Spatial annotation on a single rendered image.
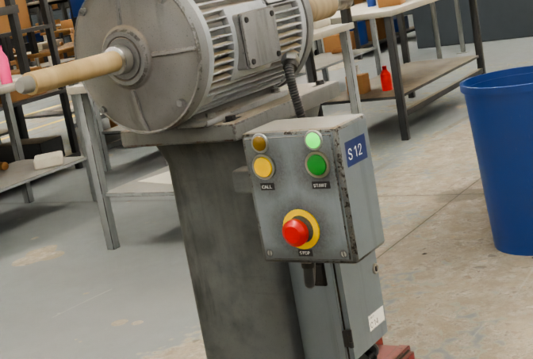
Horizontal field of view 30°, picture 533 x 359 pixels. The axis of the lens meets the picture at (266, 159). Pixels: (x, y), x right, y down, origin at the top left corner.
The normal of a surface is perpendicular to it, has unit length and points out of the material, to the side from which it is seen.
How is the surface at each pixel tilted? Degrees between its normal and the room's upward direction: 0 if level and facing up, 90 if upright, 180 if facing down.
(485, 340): 0
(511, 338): 0
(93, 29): 85
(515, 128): 94
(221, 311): 90
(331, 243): 90
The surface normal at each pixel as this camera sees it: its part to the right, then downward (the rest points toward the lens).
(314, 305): -0.52, 0.26
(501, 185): -0.76, 0.31
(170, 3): -0.19, -0.07
